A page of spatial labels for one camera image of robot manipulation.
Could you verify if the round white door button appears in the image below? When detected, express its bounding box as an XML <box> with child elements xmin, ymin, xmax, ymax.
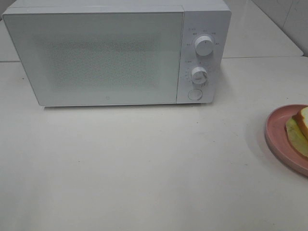
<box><xmin>188</xmin><ymin>89</ymin><xmax>203</xmax><ymax>101</ymax></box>

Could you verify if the pink round plate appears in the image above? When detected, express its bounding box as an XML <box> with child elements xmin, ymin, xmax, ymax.
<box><xmin>265</xmin><ymin>104</ymin><xmax>308</xmax><ymax>177</ymax></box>

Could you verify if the sandwich with lettuce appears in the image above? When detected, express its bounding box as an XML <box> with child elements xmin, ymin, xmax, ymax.
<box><xmin>285</xmin><ymin>107</ymin><xmax>308</xmax><ymax>158</ymax></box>

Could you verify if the upper white power knob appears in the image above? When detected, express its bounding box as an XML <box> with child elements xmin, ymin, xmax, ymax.
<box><xmin>194</xmin><ymin>35</ymin><xmax>214</xmax><ymax>56</ymax></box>

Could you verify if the white microwave oven body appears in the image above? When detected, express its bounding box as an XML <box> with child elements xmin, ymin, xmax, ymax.
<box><xmin>2</xmin><ymin>0</ymin><xmax>231</xmax><ymax>105</ymax></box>

